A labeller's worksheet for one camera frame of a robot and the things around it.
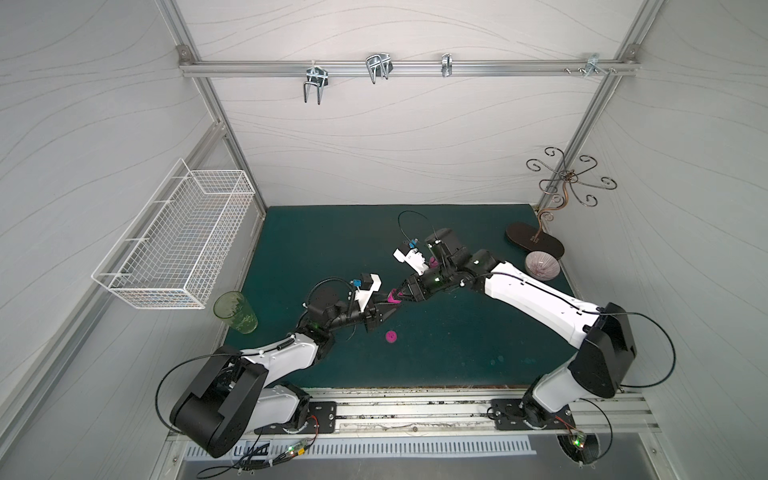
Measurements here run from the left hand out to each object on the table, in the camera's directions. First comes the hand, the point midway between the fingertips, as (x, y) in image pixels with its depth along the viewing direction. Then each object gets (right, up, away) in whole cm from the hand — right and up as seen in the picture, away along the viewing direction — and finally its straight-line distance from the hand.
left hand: (398, 304), depth 75 cm
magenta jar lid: (-2, -12, +11) cm, 16 cm away
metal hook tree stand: (+52, +16, +32) cm, 63 cm away
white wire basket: (-51, +15, -5) cm, 54 cm away
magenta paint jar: (-2, +2, -1) cm, 3 cm away
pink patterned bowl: (+50, +7, +26) cm, 57 cm away
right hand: (-1, +3, 0) cm, 3 cm away
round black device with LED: (+45, -34, -4) cm, 57 cm away
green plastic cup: (-48, -4, +10) cm, 49 cm away
